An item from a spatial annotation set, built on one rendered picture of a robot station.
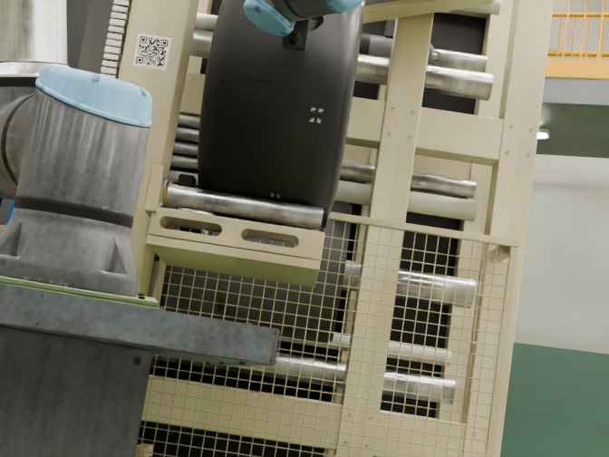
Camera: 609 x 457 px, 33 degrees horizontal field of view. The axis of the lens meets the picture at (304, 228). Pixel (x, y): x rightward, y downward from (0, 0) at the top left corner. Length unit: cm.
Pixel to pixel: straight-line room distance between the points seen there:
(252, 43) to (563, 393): 939
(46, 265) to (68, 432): 20
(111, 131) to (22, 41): 24
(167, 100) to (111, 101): 99
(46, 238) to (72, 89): 18
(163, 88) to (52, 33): 84
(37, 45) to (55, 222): 30
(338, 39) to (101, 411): 112
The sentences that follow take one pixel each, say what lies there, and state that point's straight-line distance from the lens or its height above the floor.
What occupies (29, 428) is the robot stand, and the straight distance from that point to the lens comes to 121.
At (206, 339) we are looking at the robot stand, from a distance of 109.
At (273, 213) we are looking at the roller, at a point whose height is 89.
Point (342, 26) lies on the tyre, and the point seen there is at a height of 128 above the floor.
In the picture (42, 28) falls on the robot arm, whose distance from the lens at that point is 147.
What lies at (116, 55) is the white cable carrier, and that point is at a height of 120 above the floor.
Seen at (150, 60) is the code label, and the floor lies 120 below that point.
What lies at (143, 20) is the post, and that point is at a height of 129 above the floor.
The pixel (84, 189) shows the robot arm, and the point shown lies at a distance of 127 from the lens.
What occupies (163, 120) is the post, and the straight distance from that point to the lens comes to 226.
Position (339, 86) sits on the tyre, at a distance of 208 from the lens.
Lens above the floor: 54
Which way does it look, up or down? 9 degrees up
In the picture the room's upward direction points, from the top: 9 degrees clockwise
